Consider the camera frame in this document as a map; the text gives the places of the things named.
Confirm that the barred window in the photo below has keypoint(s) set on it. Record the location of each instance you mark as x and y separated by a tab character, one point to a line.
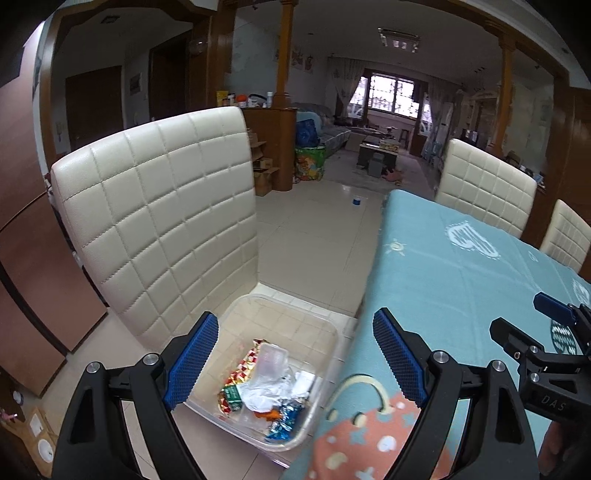
392	94

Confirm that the square ceiling lamp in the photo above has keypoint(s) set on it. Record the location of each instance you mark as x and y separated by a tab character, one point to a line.
399	39

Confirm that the grey blue sofa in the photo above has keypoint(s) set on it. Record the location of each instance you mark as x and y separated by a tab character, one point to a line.
334	134

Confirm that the small orange scrap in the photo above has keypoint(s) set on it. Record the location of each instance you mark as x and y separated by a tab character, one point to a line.
268	414

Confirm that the green white milk carton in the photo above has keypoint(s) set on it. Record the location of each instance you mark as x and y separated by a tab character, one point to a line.
231	398

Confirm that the white standing air conditioner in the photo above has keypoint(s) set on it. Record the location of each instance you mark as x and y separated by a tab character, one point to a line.
444	124

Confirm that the white paper towel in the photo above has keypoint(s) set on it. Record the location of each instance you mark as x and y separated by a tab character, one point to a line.
263	392

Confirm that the white tissue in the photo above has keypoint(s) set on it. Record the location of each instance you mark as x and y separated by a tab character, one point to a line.
304	384

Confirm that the brown panel cabinet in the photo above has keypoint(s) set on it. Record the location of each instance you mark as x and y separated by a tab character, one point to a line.
27	277

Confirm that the clear plastic bag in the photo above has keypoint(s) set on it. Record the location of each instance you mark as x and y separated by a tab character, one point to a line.
272	362

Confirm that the clear plastic storage bin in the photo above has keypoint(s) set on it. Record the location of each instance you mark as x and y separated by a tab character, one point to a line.
314	332

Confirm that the person's right hand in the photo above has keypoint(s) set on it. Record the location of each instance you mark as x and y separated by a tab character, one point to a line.
551	445

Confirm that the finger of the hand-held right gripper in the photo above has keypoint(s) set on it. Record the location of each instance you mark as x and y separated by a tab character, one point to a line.
505	334
554	307

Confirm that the cream quilted chair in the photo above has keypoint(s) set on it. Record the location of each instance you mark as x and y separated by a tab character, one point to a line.
485	189
161	207
568	235

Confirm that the red gold checkered wrapper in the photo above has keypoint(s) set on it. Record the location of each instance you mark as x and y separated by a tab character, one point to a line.
242	369

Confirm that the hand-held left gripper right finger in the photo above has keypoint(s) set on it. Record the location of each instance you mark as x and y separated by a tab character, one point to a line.
399	357

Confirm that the flat cardboard box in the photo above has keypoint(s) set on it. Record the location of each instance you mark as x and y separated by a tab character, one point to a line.
27	438

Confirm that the teal printed tablecloth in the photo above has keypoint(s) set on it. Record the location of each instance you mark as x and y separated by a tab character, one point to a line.
461	286

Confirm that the wooden stool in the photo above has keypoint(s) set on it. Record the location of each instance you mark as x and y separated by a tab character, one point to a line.
405	137

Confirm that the small grey bin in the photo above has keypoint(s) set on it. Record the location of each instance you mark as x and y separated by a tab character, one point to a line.
376	165

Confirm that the low coffee table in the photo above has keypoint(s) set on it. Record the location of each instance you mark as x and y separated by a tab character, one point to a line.
388	146

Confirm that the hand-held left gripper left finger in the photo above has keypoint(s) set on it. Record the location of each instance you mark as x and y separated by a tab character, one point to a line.
191	360

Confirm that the pile of cardboard boxes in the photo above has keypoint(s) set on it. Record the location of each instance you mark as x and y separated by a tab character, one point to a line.
263	177

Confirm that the wooden partition cabinet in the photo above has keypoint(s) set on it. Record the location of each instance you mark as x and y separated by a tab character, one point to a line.
281	138

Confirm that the colourful printed bag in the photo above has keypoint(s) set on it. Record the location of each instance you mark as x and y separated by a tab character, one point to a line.
309	164

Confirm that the blue foil wrapper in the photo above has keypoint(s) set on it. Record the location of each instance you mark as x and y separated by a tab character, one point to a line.
284	422

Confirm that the blue shopping bag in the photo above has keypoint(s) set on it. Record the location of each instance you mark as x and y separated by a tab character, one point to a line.
307	134

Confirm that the pink toy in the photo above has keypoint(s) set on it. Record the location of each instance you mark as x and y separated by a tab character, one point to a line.
395	175

